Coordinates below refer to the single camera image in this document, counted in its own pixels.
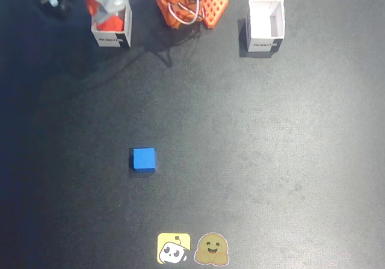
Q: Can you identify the red cube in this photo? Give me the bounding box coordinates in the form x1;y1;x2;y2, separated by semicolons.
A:
96;10;125;32

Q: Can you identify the blue cube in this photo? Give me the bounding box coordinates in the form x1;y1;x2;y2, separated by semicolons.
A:
129;147;156;173

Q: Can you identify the white cardboard box black label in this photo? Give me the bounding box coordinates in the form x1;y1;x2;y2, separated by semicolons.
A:
245;0;285;53
91;1;133;48

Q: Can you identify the dark grey felt mat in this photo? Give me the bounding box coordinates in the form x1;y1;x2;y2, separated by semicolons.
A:
0;0;385;269

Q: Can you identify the yellow robot logo sticker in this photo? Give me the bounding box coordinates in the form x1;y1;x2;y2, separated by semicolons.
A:
156;232;191;265

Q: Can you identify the hugging face emoji sticker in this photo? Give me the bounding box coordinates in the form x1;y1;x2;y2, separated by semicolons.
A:
193;232;230;265

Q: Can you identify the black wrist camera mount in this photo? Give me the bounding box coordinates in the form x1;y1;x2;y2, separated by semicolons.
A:
38;0;73;19

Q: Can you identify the white servo cable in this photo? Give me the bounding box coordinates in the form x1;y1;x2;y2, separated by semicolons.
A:
167;0;212;26

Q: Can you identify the orange perforated base plate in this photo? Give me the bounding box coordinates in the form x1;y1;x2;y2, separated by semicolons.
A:
200;0;230;29

